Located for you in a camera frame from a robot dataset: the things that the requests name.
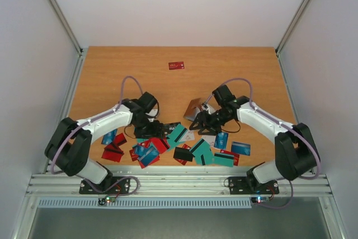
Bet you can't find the teal card bottom right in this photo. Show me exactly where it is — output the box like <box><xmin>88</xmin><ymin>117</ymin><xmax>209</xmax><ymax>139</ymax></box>
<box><xmin>213</xmin><ymin>153</ymin><xmax>234</xmax><ymax>167</ymax></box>

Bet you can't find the red card black stripe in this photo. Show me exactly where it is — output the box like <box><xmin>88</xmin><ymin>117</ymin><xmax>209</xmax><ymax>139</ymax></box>
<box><xmin>101</xmin><ymin>143</ymin><xmax>124</xmax><ymax>162</ymax></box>
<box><xmin>149</xmin><ymin>138</ymin><xmax>170</xmax><ymax>154</ymax></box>

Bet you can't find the teal card upper left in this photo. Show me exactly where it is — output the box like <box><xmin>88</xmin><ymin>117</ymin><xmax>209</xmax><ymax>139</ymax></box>
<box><xmin>136</xmin><ymin>138</ymin><xmax>149</xmax><ymax>143</ymax></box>

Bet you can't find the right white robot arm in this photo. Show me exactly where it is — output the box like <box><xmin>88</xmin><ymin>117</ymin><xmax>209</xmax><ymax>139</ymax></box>
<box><xmin>190</xmin><ymin>85</ymin><xmax>321</xmax><ymax>192</ymax></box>

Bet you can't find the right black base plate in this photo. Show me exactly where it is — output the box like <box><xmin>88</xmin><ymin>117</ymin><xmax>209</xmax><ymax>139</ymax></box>
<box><xmin>228</xmin><ymin>176</ymin><xmax>280</xmax><ymax>195</ymax></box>

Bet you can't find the blue card lower pile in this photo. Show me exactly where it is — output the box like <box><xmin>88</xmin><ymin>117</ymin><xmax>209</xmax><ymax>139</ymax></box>
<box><xmin>136</xmin><ymin>146</ymin><xmax>159</xmax><ymax>168</ymax></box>

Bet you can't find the red card black stripe left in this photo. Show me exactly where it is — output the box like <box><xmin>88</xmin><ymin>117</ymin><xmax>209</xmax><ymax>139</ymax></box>
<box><xmin>101</xmin><ymin>143</ymin><xmax>124</xmax><ymax>162</ymax></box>

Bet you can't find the white card centre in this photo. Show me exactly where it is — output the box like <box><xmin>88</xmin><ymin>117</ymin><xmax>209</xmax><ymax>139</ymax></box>
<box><xmin>180</xmin><ymin>130</ymin><xmax>195</xmax><ymax>142</ymax></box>

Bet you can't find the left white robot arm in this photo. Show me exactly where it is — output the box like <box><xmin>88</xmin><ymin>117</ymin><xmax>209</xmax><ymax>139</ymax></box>
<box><xmin>45</xmin><ymin>92</ymin><xmax>165</xmax><ymax>193</ymax></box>

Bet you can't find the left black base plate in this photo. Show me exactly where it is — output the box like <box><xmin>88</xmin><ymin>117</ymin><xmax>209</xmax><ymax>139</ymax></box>
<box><xmin>79</xmin><ymin>176</ymin><xmax>130</xmax><ymax>195</ymax></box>

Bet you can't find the white card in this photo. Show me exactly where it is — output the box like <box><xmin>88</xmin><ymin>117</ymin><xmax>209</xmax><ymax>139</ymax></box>
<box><xmin>201</xmin><ymin>135</ymin><xmax>216</xmax><ymax>147</ymax></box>
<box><xmin>180</xmin><ymin>130</ymin><xmax>195</xmax><ymax>142</ymax></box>

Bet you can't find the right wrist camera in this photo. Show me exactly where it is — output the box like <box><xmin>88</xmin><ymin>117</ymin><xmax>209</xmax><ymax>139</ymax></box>
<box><xmin>201</xmin><ymin>102</ymin><xmax>212</xmax><ymax>113</ymax></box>

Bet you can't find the red card bottom right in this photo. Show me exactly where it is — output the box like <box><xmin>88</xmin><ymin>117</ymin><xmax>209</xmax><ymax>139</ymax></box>
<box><xmin>220</xmin><ymin>150</ymin><xmax>240</xmax><ymax>166</ymax></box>

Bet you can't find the slotted grey cable duct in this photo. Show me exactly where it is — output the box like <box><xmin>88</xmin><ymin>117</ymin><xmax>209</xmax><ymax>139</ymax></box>
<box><xmin>37</xmin><ymin>197</ymin><xmax>251</xmax><ymax>209</ymax></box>

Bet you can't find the red card black stripe centre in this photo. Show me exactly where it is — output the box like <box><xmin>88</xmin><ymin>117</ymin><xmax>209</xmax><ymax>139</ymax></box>
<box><xmin>149</xmin><ymin>138</ymin><xmax>170</xmax><ymax>154</ymax></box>

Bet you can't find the brown leather card holder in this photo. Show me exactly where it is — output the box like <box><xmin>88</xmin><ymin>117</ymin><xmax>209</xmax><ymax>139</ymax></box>
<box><xmin>183</xmin><ymin>98</ymin><xmax>215</xmax><ymax>121</ymax></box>

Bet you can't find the teal card black stripe right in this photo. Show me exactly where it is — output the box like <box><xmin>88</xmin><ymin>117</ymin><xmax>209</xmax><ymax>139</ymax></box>
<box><xmin>190</xmin><ymin>139</ymin><xmax>214</xmax><ymax>166</ymax></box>

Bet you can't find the blue card far left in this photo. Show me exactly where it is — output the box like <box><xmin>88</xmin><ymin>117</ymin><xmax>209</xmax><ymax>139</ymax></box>
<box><xmin>101</xmin><ymin>129</ymin><xmax>117</xmax><ymax>145</ymax></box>

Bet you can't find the blue card far right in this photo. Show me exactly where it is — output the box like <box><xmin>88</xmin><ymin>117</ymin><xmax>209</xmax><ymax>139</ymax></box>
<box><xmin>231</xmin><ymin>142</ymin><xmax>251</xmax><ymax>156</ymax></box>

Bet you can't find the black vip card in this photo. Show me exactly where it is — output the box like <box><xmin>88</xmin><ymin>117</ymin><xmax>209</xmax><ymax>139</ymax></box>
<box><xmin>163</xmin><ymin>122</ymin><xmax>181</xmax><ymax>136</ymax></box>

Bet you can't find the teal card black stripe centre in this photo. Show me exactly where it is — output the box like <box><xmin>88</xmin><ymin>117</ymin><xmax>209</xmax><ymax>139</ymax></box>
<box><xmin>167</xmin><ymin>124</ymin><xmax>187</xmax><ymax>149</ymax></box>

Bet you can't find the red card upper left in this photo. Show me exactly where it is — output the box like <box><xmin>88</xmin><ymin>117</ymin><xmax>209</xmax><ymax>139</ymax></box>
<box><xmin>112</xmin><ymin>133</ymin><xmax>127</xmax><ymax>147</ymax></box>

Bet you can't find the white card right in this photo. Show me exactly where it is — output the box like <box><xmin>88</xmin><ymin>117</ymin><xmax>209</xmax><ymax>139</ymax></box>
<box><xmin>201</xmin><ymin>135</ymin><xmax>216</xmax><ymax>147</ymax></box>

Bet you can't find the black card bottom centre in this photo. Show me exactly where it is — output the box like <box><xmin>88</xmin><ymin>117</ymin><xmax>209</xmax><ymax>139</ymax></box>
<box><xmin>173</xmin><ymin>147</ymin><xmax>194</xmax><ymax>162</ymax></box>

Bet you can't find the teal card black stripe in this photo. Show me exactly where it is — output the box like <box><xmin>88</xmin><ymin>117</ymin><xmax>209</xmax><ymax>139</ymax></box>
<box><xmin>167</xmin><ymin>124</ymin><xmax>187</xmax><ymax>149</ymax></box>
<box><xmin>190</xmin><ymin>139</ymin><xmax>214</xmax><ymax>166</ymax></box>

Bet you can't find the lone red card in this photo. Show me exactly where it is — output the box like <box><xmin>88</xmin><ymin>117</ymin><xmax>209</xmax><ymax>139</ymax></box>
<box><xmin>168</xmin><ymin>62</ymin><xmax>185</xmax><ymax>70</ymax></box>

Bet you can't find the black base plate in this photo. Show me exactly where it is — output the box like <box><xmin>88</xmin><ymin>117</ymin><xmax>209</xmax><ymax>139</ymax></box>
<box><xmin>228</xmin><ymin>176</ymin><xmax>280</xmax><ymax>195</ymax></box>
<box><xmin>79</xmin><ymin>176</ymin><xmax>130</xmax><ymax>195</ymax></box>

